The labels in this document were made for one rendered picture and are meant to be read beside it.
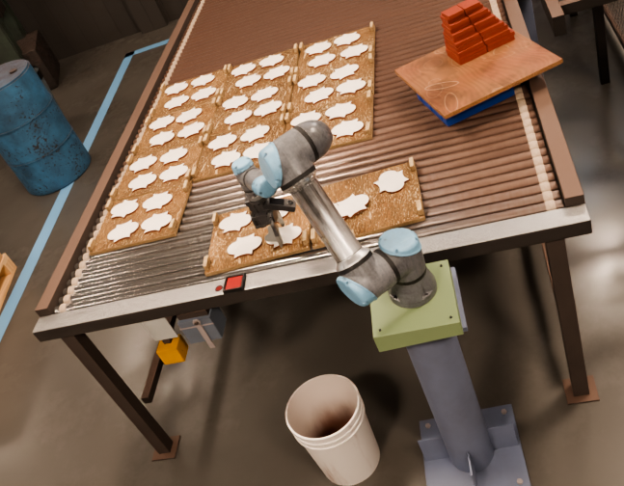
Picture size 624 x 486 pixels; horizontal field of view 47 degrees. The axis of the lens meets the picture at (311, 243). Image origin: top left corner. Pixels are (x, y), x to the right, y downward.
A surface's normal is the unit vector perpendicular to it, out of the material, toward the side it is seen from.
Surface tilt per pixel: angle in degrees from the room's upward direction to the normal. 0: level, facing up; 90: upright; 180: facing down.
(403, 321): 5
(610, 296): 0
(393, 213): 0
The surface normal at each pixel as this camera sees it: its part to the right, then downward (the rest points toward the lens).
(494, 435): -0.02, 0.65
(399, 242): -0.18, -0.76
